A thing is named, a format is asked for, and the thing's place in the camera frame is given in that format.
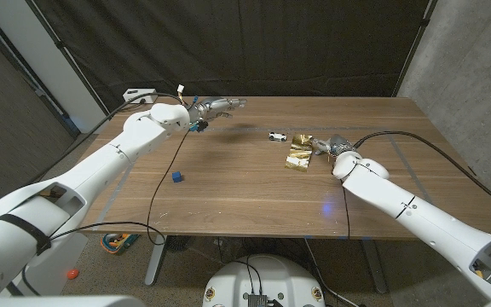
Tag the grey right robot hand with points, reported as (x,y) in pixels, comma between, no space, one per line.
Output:
(337,145)

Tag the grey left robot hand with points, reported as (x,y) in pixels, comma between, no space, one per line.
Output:
(211,106)

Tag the gold foil envelope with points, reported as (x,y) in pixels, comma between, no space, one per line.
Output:
(298,153)

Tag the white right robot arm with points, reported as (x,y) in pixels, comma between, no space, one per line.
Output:
(420,213)

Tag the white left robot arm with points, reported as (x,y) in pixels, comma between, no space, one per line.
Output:
(100,162)

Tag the small blue block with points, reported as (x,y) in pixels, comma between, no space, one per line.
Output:
(177,177)

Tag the white toy car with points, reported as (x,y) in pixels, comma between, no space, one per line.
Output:
(277,136)

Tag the white power strip box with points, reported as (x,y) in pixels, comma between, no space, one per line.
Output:
(136,94)

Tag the black backdrop curtain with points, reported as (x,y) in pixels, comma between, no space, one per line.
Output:
(313,42)

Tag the grey table leg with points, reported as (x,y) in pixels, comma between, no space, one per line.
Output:
(375,268)
(155,260)

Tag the black backdrop stand pole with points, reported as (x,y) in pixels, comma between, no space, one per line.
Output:
(59,42)
(417,42)

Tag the small black fan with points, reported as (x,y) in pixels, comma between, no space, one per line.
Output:
(179,243)

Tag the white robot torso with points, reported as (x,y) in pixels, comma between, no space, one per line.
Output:
(271,277)

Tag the teal and orange toy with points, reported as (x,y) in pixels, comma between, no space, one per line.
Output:
(119,243)

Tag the grey finned torso module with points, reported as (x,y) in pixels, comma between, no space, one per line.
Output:
(257,300)

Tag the small orange ball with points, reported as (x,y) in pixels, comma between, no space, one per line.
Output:
(73,273)

